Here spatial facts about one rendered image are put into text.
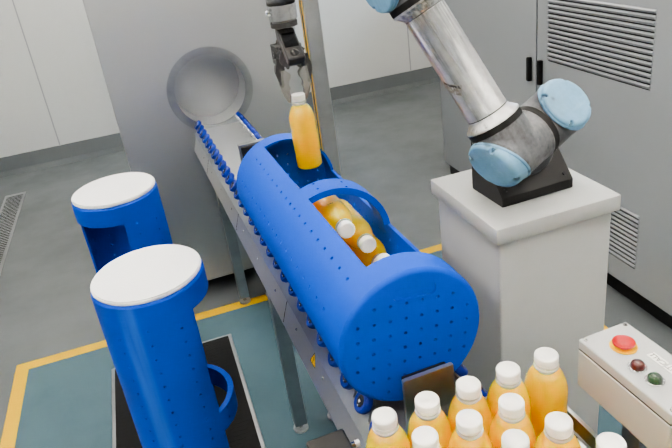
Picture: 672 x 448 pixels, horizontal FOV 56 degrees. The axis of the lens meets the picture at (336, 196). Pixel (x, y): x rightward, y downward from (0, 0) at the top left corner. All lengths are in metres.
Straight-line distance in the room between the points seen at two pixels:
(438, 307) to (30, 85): 5.28
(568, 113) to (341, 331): 0.62
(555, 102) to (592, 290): 0.52
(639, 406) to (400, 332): 0.40
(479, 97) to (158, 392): 1.07
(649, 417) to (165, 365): 1.09
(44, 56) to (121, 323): 4.62
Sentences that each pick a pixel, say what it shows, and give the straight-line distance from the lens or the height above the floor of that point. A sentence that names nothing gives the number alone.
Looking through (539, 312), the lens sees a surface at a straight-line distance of 1.60.
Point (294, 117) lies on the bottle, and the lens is 1.74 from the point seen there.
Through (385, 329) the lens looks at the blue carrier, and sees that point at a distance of 1.16.
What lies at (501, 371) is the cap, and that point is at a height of 1.11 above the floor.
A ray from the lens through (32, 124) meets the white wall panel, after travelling 6.22.
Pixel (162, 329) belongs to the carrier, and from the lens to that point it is 1.63.
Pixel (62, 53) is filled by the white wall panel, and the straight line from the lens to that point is 6.06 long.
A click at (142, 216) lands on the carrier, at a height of 0.96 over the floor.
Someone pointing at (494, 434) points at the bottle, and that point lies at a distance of 1.07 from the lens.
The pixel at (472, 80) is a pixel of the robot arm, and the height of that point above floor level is 1.48.
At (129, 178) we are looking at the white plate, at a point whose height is 1.04.
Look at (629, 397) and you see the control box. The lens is 1.14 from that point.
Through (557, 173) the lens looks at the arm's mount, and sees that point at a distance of 1.57.
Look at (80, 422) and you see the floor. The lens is 3.01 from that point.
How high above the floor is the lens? 1.83
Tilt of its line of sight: 25 degrees down
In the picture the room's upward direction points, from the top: 8 degrees counter-clockwise
